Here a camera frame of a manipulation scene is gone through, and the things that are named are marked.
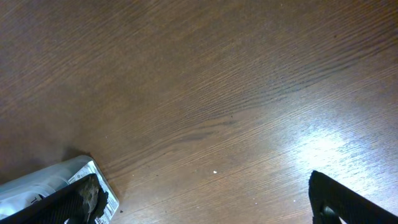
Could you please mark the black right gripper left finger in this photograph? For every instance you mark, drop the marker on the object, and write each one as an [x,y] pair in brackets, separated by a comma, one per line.
[80,202]

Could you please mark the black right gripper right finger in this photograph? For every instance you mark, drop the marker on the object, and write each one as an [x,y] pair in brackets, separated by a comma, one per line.
[332,202]

